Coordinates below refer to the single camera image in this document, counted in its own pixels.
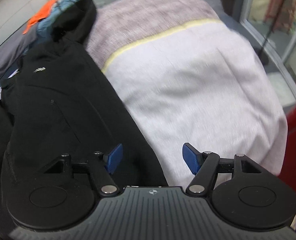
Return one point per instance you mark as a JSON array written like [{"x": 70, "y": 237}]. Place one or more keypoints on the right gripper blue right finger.
[{"x": 203, "y": 165}]

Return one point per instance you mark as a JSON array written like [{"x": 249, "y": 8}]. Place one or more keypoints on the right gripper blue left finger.
[{"x": 108, "y": 167}]

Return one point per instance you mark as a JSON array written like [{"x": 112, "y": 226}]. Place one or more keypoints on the black jacket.
[{"x": 56, "y": 114}]

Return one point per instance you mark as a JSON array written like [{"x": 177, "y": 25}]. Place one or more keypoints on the grey blanket on table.
[{"x": 14, "y": 46}]

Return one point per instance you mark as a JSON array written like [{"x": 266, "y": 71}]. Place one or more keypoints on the blue table cover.
[{"x": 43, "y": 32}]

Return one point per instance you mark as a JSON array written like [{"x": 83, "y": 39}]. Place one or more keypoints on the orange folded cloth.
[{"x": 43, "y": 13}]

